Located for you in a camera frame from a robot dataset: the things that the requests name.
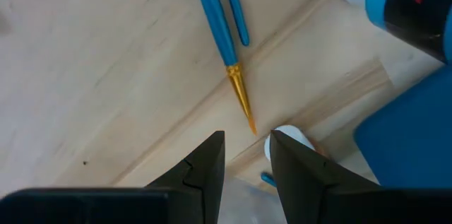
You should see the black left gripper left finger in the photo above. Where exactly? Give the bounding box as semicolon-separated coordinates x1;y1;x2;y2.
146;131;226;224

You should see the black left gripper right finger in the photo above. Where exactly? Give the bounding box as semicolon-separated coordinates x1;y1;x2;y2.
270;130;386;224

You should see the large teal plastic tray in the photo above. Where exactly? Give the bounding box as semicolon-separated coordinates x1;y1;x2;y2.
352;64;452;189

